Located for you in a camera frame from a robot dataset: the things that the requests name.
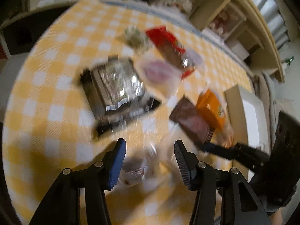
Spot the red snack packet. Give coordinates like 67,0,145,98
145,26,196,79

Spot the small clear doll case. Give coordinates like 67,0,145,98
208,9,242,35

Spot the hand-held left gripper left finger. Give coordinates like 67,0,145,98
29,138,127,225

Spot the beige blanket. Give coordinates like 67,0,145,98
255,75,277,146

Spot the cream wooden shelf unit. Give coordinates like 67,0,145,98
190,0,285,82

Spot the white cardboard box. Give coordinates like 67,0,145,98
224,84,270,150

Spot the white drawer box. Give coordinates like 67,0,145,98
225,37,249,59

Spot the pale purple pastry packet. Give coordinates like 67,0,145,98
185,48,205,73

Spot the orange snack packet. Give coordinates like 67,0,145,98
196,89,235,146

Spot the yellow checkered tablecloth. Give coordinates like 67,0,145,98
2,0,254,225

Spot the person's right forearm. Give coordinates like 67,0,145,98
267,207,285,225

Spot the mauve ring pastry packet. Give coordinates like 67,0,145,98
135,52,183,99

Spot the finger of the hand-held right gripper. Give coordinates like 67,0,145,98
200,142,238,160
234,142,270,170

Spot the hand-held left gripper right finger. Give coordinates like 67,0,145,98
174,140,272,225

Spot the green white candy packet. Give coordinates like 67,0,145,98
117,26,153,52

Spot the red white printed packet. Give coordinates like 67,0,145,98
118,156,155,188

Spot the brown snack packet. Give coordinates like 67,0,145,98
169,97,215,146

